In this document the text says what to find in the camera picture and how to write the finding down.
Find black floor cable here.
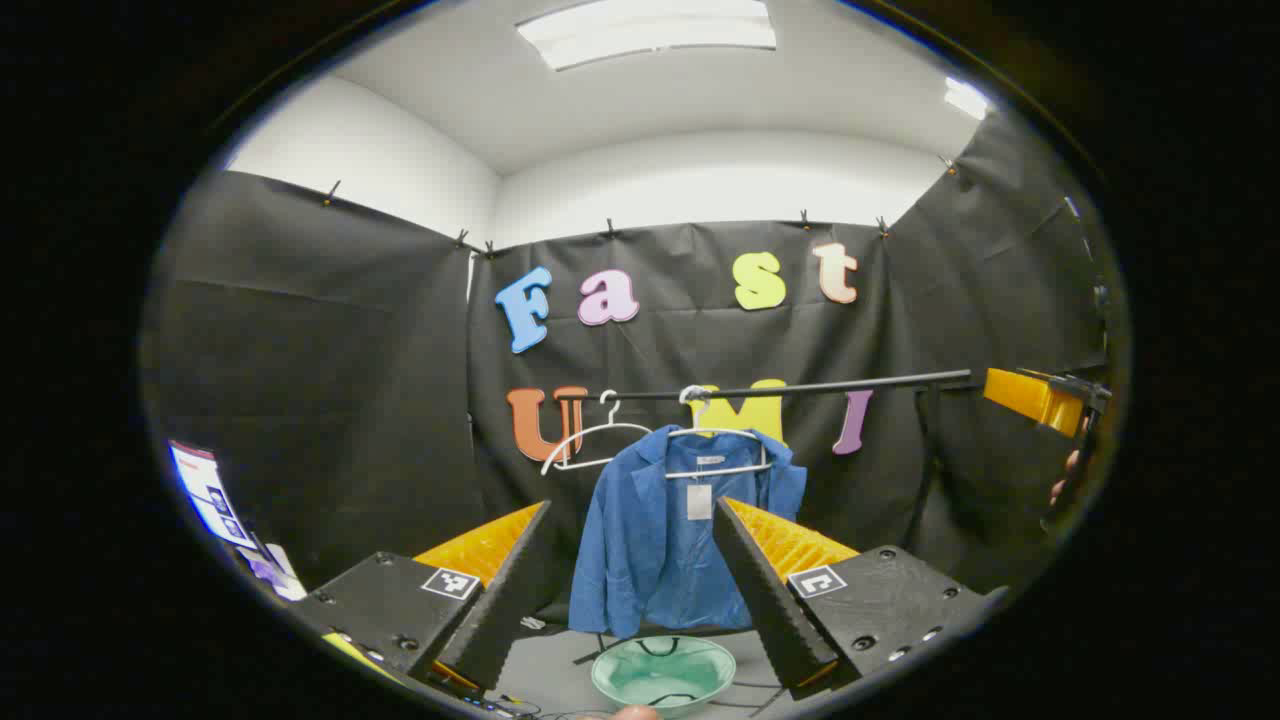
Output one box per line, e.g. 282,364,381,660
735,680,793,717

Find lit computer screen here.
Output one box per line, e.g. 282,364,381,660
168,440,263,553

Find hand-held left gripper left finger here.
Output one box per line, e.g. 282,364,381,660
290,498,553,696

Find blue jacket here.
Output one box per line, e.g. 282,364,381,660
568,425,809,638

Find large ceiling light panel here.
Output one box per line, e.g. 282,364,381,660
516,0,778,72

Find black clothes rack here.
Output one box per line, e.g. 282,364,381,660
555,368,976,666

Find white clothes hanger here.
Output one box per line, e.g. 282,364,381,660
664,385,777,481
540,390,657,477

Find black backdrop cloth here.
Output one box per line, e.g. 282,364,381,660
140,105,1116,621

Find small ceiling light panel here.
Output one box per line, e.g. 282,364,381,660
943,77,992,122

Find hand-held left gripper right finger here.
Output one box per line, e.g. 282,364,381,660
710,495,1006,701

